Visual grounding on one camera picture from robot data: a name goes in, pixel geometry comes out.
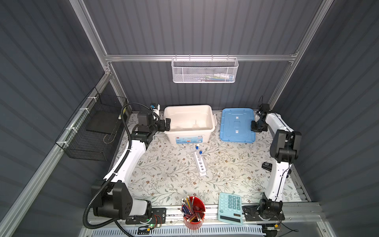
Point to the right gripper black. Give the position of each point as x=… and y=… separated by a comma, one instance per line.
x=253, y=128

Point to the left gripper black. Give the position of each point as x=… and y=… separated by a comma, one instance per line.
x=161, y=128

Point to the blue plastic bin lid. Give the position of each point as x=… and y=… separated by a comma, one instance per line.
x=235, y=125

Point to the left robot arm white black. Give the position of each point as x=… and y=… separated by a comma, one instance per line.
x=111, y=200

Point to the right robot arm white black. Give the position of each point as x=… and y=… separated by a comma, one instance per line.
x=284, y=149

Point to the white plastic storage bin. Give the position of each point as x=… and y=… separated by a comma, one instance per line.
x=182, y=119

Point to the black stapler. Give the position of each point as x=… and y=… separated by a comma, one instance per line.
x=267, y=166

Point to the yellow marker in basket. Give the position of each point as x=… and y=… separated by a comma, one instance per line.
x=122, y=113

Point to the white test tube rack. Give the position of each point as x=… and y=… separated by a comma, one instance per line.
x=200, y=165

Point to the mint green calculator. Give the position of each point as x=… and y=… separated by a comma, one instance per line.
x=230, y=209

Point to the red pencil cup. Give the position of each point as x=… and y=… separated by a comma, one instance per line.
x=193, y=211

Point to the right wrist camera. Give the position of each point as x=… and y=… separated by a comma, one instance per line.
x=264, y=108

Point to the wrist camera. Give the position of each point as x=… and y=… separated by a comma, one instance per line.
x=155, y=107
x=264, y=108

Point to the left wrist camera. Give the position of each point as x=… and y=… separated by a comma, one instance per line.
x=155, y=107

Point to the white wire wall basket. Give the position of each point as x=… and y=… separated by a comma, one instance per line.
x=204, y=70

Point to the black wire side basket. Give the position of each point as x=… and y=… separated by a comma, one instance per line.
x=96, y=129

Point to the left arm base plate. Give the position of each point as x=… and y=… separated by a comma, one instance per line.
x=157, y=216

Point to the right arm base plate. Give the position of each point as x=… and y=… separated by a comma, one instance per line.
x=253, y=213

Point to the white slotted cable duct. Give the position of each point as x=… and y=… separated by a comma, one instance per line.
x=205, y=230

